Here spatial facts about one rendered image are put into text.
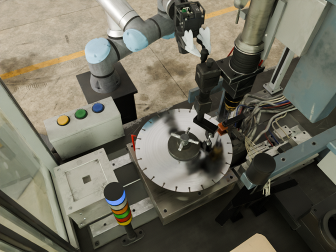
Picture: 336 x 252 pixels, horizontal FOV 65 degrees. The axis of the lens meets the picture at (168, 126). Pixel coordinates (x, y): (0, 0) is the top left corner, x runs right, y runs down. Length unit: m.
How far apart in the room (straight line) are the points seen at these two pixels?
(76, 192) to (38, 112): 1.58
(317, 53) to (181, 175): 0.50
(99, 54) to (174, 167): 0.63
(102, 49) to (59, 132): 0.41
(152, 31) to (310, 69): 0.50
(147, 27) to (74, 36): 2.25
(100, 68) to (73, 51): 1.66
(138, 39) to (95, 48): 0.41
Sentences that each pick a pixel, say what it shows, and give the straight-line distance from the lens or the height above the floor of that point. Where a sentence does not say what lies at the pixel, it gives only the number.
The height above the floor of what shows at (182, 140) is 1.00.
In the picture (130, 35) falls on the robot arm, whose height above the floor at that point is 1.21.
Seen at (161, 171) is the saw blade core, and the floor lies 0.95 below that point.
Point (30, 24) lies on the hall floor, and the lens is 3.50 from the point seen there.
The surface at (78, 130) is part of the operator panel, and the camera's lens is 1.06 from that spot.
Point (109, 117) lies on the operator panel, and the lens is 1.07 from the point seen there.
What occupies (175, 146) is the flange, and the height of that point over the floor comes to 0.96.
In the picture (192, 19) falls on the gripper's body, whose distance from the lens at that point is 0.79.
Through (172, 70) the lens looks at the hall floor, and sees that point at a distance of 2.57.
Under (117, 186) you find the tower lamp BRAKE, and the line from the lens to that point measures 0.62.
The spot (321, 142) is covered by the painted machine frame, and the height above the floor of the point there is 1.05.
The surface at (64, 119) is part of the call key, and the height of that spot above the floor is 0.91.
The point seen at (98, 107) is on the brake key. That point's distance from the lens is 1.10.
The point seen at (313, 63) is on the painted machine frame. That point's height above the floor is 1.35.
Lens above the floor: 1.72
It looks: 54 degrees down
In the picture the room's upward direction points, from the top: 1 degrees clockwise
